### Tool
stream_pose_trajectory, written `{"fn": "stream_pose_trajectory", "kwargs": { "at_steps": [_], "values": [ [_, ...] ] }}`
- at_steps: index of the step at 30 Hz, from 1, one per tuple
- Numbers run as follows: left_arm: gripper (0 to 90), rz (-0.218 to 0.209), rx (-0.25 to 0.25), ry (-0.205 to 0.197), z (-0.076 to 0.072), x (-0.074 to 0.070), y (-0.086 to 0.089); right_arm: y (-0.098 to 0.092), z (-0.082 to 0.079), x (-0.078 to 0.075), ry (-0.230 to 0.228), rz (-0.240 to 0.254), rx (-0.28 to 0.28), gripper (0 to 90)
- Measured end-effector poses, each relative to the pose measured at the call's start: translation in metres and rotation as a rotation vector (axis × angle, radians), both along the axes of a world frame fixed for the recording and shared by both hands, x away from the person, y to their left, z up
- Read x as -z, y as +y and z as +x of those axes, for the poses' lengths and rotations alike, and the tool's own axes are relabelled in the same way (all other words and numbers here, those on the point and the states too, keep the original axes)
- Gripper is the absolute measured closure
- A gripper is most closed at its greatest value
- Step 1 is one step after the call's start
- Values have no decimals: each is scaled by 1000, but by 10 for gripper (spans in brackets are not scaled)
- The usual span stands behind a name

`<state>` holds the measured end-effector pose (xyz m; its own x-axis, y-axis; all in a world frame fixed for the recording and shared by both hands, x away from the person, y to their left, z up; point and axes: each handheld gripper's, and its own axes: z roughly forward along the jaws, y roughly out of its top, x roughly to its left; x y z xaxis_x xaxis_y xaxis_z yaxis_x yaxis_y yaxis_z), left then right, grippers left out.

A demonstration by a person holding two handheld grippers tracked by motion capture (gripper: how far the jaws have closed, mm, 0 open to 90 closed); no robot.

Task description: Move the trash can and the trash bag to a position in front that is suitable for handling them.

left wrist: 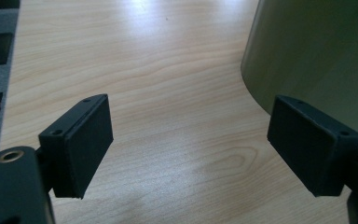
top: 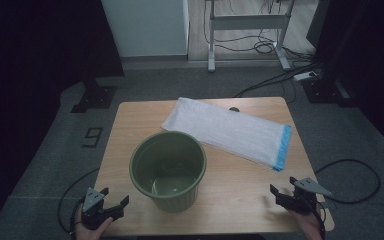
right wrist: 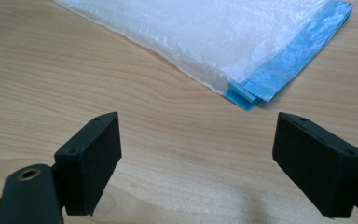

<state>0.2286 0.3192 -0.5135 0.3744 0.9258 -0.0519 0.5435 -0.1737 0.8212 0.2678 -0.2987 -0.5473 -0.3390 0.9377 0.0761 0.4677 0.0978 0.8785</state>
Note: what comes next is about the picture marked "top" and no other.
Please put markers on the black stand base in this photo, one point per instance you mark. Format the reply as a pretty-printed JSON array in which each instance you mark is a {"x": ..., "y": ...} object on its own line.
[
  {"x": 95, "y": 96},
  {"x": 326, "y": 91}
]

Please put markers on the dark curtain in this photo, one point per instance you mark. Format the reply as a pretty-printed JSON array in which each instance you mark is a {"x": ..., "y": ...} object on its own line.
[
  {"x": 363, "y": 50},
  {"x": 30, "y": 66}
]

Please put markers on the grey tape piece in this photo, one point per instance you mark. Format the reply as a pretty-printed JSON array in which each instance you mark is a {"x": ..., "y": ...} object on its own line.
[{"x": 326, "y": 204}]

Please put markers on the white metal desk frame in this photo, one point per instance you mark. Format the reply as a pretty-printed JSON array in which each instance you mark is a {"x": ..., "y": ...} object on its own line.
[{"x": 246, "y": 21}]

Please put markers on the person's left hand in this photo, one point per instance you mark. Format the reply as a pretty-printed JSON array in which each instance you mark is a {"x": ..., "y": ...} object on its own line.
[{"x": 90, "y": 234}]

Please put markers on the white cabinet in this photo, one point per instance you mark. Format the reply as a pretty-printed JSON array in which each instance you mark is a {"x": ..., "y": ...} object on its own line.
[{"x": 146, "y": 26}]

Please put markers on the green plastic trash can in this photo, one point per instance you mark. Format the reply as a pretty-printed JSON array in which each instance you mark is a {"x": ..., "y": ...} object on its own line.
[{"x": 166, "y": 156}]

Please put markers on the white blue-edged trash bag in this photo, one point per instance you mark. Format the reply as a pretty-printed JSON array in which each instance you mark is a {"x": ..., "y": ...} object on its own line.
[{"x": 226, "y": 130}]

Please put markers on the black round table grommet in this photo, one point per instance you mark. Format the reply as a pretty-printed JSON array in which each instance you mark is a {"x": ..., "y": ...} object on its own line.
[{"x": 234, "y": 109}]

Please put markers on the white power strip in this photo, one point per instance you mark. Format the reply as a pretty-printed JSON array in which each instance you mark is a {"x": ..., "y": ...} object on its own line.
[{"x": 304, "y": 76}]

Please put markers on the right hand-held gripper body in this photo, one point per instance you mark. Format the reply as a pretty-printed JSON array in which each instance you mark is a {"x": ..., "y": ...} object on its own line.
[{"x": 301, "y": 196}]

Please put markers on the person's right hand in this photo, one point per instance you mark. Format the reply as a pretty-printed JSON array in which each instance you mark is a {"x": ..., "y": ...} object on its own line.
[{"x": 308, "y": 225}]

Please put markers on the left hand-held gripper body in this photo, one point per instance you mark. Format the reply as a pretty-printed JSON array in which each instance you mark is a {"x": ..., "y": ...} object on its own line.
[{"x": 91, "y": 213}]

